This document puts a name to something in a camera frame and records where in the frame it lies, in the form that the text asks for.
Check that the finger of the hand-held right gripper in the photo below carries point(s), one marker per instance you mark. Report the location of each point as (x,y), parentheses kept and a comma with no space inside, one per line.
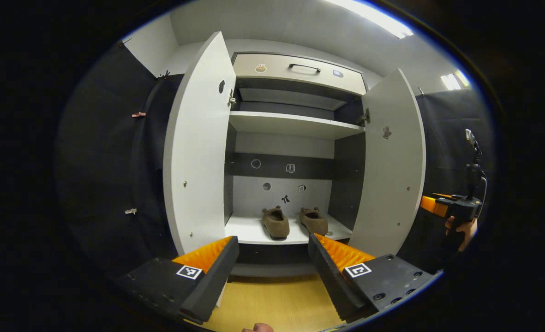
(444,196)
(434,206)

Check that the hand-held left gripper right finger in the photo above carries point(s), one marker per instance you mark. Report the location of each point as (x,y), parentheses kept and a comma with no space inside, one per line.
(327,276)

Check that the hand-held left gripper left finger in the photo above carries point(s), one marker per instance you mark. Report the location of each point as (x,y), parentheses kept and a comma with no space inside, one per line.
(217,272)

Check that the white cabinet door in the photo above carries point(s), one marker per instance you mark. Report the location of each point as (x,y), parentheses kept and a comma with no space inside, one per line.
(198,161)
(390,175)

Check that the brown fuzzy shoe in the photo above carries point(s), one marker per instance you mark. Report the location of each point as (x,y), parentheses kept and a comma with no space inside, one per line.
(276,223)
(314,222)

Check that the white shoe cabinet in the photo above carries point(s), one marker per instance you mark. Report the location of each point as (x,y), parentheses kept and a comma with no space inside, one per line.
(281,145)

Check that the white cabinet shelf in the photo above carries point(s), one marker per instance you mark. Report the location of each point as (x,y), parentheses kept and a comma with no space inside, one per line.
(290,124)
(244,230)

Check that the black backdrop cloth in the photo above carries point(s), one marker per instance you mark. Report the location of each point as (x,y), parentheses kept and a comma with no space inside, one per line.
(447,147)
(152,161)
(101,157)

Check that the silver cloth clip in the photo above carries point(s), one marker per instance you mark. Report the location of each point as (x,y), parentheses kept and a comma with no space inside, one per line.
(130,211)

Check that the small ceiling light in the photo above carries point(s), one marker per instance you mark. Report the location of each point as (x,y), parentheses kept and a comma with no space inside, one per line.
(454,80)

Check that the copper cloth clip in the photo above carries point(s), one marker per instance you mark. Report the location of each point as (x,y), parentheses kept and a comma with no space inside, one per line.
(138,114)

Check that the long ceiling light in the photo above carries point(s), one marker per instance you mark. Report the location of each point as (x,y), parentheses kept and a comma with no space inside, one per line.
(374,16)

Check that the black cloth clip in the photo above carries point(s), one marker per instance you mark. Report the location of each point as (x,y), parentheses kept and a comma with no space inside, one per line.
(164,74)

